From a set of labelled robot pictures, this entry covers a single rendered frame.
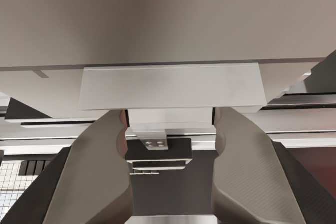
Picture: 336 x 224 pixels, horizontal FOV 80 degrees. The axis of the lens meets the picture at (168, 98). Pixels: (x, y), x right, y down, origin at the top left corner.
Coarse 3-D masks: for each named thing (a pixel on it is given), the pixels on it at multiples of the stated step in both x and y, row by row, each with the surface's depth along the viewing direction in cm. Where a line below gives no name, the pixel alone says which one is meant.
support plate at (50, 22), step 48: (0, 0) 6; (48, 0) 6; (96, 0) 6; (144, 0) 6; (192, 0) 6; (240, 0) 6; (288, 0) 6; (0, 48) 8; (48, 48) 8; (96, 48) 9; (144, 48) 9; (192, 48) 9; (240, 48) 9; (288, 48) 9; (48, 96) 13
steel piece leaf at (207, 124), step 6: (132, 126) 21; (138, 126) 21; (144, 126) 21; (150, 126) 21; (156, 126) 21; (162, 126) 21; (168, 126) 21; (174, 126) 21; (180, 126) 21; (186, 126) 21; (192, 126) 21; (198, 126) 21; (204, 126) 21; (210, 126) 21
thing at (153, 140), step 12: (144, 132) 22; (156, 132) 22; (132, 144) 36; (144, 144) 30; (156, 144) 30; (168, 144) 36; (180, 144) 36; (132, 156) 35; (144, 156) 35; (156, 156) 35; (168, 156) 35; (180, 156) 35; (144, 168) 36; (156, 168) 37; (168, 168) 38; (180, 168) 40
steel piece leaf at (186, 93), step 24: (96, 72) 10; (120, 72) 10; (144, 72) 10; (168, 72) 10; (192, 72) 10; (216, 72) 10; (240, 72) 10; (96, 96) 9; (120, 96) 9; (144, 96) 9; (168, 96) 9; (192, 96) 9; (216, 96) 9; (240, 96) 9; (264, 96) 9; (144, 120) 19; (168, 120) 19; (192, 120) 19
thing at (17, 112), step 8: (8, 104) 19; (16, 104) 19; (24, 104) 19; (8, 112) 19; (16, 112) 18; (24, 112) 18; (32, 112) 18; (40, 112) 18; (8, 120) 18; (16, 120) 18; (24, 120) 18; (32, 120) 19; (40, 120) 19; (48, 120) 19; (56, 120) 19; (64, 120) 19; (72, 120) 19
